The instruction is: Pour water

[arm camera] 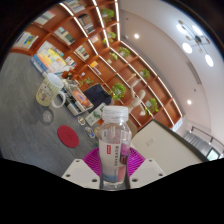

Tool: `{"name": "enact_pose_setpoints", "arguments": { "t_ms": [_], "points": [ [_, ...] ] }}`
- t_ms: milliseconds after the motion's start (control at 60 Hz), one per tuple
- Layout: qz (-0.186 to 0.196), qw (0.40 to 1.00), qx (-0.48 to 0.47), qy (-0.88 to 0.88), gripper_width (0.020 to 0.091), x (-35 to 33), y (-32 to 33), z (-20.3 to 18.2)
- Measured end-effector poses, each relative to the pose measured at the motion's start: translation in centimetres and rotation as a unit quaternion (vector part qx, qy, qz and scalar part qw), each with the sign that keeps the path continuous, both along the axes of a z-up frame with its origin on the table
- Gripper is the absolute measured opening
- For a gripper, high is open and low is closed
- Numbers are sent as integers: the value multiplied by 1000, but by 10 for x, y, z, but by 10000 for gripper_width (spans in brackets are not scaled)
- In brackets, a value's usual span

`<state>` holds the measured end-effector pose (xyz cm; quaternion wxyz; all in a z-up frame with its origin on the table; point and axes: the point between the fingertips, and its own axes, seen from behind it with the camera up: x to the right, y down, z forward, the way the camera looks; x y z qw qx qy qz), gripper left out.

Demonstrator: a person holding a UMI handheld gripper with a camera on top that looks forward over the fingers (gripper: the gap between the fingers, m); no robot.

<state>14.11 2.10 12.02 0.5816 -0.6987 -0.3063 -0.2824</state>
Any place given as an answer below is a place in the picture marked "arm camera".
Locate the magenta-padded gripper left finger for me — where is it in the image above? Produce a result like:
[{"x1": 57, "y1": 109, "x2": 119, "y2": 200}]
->
[{"x1": 61, "y1": 147, "x2": 102, "y2": 190}]

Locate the wooden shelf unit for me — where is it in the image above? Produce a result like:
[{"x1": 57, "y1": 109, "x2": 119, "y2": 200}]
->
[{"x1": 11, "y1": 0, "x2": 184, "y2": 133}]

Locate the window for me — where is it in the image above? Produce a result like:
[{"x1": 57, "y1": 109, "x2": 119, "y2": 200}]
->
[{"x1": 206, "y1": 148, "x2": 223, "y2": 161}]

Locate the black curtain rail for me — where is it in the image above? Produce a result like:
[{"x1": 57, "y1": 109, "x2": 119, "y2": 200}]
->
[{"x1": 189, "y1": 125, "x2": 224, "y2": 148}]

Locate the flat round red coaster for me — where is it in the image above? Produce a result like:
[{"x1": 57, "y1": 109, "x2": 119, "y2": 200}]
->
[{"x1": 56, "y1": 124, "x2": 80, "y2": 149}]

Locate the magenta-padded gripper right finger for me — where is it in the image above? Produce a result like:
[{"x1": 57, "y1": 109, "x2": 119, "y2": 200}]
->
[{"x1": 127, "y1": 147, "x2": 167, "y2": 190}]

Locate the multi-bulb ceiling lamp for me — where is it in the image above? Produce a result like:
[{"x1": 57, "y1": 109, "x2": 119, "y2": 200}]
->
[{"x1": 176, "y1": 19, "x2": 215, "y2": 68}]

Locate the dark magazine stack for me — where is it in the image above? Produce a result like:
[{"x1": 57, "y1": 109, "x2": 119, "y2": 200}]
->
[{"x1": 61, "y1": 78, "x2": 95, "y2": 117}]

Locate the grey curtain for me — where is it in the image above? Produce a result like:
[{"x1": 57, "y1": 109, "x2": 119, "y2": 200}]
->
[{"x1": 184, "y1": 132, "x2": 214, "y2": 156}]

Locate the ceiling air vent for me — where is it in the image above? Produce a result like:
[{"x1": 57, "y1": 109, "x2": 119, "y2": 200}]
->
[{"x1": 186, "y1": 59, "x2": 203, "y2": 84}]

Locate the white yellow-striped mug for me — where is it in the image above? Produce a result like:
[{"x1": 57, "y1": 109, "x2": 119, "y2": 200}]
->
[{"x1": 35, "y1": 72, "x2": 67, "y2": 109}]

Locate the clear plastic water bottle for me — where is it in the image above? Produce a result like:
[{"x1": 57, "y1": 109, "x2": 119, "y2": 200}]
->
[{"x1": 96, "y1": 105, "x2": 133, "y2": 191}]

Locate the small round patterned dish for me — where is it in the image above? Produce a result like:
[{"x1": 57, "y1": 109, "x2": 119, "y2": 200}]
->
[
  {"x1": 84, "y1": 126, "x2": 96, "y2": 139},
  {"x1": 77, "y1": 115, "x2": 87, "y2": 126}
]

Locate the colourful book stack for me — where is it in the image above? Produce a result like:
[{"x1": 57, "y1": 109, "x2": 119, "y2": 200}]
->
[{"x1": 30, "y1": 46, "x2": 68, "y2": 75}]

